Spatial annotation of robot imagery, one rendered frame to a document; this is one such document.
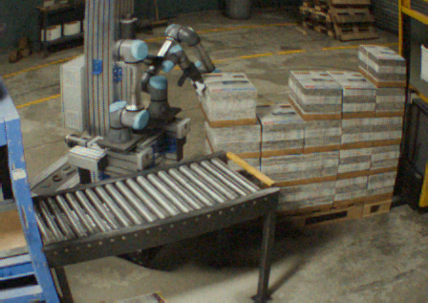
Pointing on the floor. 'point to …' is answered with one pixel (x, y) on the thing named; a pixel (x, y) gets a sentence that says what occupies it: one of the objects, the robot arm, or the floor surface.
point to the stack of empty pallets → (319, 20)
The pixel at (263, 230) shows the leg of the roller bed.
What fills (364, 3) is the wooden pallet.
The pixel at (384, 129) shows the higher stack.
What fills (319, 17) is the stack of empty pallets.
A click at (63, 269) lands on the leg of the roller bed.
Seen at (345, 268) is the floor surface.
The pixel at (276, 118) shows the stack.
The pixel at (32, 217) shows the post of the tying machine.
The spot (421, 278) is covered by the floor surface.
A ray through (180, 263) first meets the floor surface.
